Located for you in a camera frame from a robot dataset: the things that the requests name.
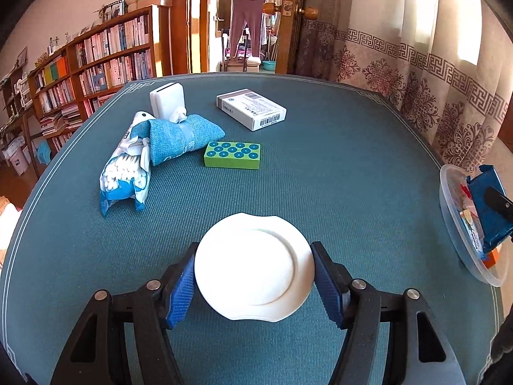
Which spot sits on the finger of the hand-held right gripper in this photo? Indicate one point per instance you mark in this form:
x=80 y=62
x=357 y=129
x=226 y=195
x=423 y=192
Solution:
x=499 y=204

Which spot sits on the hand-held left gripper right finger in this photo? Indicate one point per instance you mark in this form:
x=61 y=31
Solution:
x=326 y=284

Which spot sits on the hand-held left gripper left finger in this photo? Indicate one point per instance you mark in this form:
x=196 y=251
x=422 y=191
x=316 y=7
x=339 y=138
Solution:
x=182 y=288

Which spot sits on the blue snack packet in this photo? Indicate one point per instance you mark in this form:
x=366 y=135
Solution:
x=485 y=212

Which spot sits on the blue white biscuit packet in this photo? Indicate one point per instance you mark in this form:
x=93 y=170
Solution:
x=473 y=228

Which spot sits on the clear plastic container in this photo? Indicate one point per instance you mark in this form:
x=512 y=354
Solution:
x=455 y=216

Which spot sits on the orange toy block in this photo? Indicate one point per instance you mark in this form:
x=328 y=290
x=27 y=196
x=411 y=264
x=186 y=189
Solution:
x=492 y=258

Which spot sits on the white plate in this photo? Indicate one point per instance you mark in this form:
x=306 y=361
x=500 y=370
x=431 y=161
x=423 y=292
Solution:
x=252 y=264

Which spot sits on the cotton swab bag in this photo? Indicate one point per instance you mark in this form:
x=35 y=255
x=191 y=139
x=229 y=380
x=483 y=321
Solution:
x=124 y=172

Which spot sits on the green dotted block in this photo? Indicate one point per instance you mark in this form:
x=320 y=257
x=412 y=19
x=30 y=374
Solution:
x=232 y=156

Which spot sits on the blue woven cloth pouch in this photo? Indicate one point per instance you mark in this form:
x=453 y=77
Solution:
x=180 y=138

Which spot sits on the white cardboard box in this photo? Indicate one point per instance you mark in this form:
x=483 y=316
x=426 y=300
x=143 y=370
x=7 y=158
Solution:
x=250 y=108

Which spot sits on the teal table mat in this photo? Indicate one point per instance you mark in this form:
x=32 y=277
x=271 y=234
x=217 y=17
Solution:
x=320 y=192

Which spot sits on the patterned beige curtain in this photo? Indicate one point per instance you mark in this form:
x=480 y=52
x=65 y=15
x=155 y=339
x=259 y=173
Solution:
x=400 y=48

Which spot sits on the white rounded case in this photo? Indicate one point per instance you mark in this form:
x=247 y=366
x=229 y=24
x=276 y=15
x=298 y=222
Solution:
x=166 y=98

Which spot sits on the blue stool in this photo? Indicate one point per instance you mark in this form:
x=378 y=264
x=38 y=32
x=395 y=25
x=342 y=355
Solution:
x=44 y=153

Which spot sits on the white storage bin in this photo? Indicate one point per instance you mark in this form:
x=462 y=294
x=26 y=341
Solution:
x=16 y=156

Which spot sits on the wooden door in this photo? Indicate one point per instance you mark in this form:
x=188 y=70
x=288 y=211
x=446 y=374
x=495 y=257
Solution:
x=290 y=40

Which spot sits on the rows of books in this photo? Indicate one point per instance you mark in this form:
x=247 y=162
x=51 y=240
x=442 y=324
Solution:
x=112 y=40

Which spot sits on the wooden bookshelf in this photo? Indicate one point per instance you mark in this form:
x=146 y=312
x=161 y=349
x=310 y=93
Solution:
x=74 y=54

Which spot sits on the dark wooden side shelf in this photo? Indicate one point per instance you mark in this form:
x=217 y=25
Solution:
x=16 y=88

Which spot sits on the wooden door knobs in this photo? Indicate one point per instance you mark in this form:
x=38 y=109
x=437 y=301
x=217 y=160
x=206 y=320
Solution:
x=310 y=12

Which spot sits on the hanging mauve pants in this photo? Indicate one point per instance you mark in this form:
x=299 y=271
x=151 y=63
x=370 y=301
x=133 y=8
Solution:
x=246 y=20

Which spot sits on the picture frame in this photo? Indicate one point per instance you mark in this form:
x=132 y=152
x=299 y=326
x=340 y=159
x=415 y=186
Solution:
x=113 y=10

